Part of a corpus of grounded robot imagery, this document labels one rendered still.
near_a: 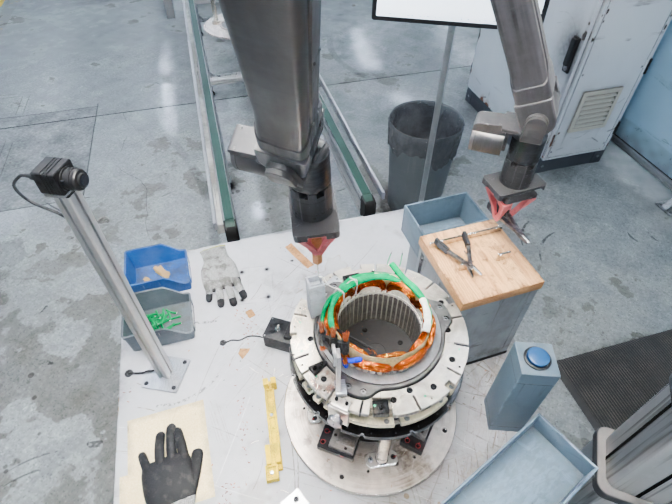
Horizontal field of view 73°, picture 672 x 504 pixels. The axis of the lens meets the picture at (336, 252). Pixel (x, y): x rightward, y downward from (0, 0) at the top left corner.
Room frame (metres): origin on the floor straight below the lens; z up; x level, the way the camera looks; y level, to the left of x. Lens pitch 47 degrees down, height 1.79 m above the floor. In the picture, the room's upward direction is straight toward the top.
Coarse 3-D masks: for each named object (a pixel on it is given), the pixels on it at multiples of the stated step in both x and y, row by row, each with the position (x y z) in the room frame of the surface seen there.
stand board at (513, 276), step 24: (432, 240) 0.72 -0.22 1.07; (480, 240) 0.72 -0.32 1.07; (504, 240) 0.72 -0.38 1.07; (432, 264) 0.66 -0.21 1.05; (456, 264) 0.64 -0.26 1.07; (480, 264) 0.64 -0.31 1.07; (504, 264) 0.64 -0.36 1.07; (528, 264) 0.64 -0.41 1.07; (456, 288) 0.58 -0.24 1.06; (480, 288) 0.58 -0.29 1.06; (504, 288) 0.58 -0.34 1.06; (528, 288) 0.59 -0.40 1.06
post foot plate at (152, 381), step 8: (176, 360) 0.57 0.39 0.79; (184, 360) 0.57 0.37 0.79; (152, 368) 0.55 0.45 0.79; (176, 368) 0.55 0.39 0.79; (184, 368) 0.55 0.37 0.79; (152, 376) 0.53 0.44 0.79; (176, 376) 0.53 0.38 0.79; (144, 384) 0.51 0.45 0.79; (152, 384) 0.51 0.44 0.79; (160, 384) 0.51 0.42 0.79; (168, 384) 0.51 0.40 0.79; (176, 384) 0.51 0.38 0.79; (176, 392) 0.49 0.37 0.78
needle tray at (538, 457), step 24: (528, 432) 0.30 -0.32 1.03; (552, 432) 0.29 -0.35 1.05; (504, 456) 0.26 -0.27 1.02; (528, 456) 0.26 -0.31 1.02; (552, 456) 0.26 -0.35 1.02; (576, 456) 0.25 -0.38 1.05; (480, 480) 0.23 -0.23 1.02; (504, 480) 0.23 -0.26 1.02; (528, 480) 0.23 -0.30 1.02; (552, 480) 0.23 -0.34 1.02; (576, 480) 0.23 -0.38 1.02
